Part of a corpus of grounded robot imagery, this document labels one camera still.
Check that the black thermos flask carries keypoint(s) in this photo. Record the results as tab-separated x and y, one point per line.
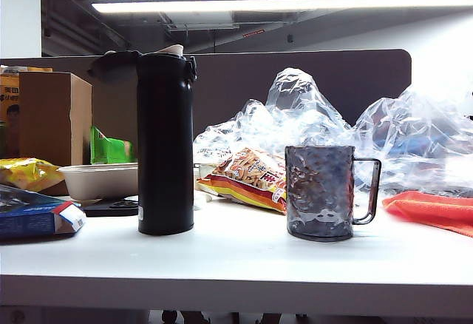
166	154

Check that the grey translucent textured cup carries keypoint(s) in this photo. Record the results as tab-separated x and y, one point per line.
318	191

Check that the striped orange yellow snack bag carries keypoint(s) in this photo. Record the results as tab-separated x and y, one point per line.
244	179

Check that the dark brown desk partition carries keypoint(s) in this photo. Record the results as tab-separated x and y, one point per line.
240	87

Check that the clear crumpled plastic bag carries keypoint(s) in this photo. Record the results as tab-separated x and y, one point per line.
295	117
414	135

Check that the green snack bag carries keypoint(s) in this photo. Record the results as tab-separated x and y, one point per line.
111	148

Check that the flat black phone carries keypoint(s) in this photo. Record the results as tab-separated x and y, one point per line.
111	207

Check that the long ceiling light strip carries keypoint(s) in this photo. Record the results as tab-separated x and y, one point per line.
258	5

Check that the white paper bowl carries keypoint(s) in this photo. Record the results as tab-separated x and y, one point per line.
96	183

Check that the brown cardboard box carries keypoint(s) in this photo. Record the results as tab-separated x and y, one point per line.
51	117

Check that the orange cloth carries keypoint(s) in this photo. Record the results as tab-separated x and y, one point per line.
436	209

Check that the yellow chip bag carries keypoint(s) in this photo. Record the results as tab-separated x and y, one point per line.
26	174

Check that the blue white carton box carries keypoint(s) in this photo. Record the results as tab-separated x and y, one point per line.
29	216

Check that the yellow printed carton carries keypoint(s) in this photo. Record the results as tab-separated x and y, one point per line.
8	94

